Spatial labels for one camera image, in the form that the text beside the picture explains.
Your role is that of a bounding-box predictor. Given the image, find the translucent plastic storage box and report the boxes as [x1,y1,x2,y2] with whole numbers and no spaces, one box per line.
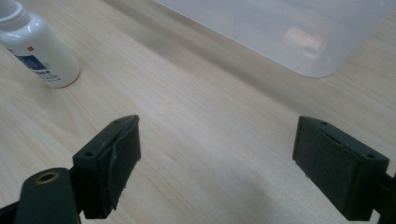
[152,0,396,78]

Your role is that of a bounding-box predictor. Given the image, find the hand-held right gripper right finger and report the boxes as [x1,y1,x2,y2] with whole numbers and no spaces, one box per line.
[291,116,390,222]

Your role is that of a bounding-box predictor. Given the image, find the white plastic bottle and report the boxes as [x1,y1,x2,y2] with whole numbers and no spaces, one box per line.
[0,0,82,89]

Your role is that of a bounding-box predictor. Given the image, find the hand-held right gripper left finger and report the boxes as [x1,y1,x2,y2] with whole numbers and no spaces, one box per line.
[72,114,142,220]

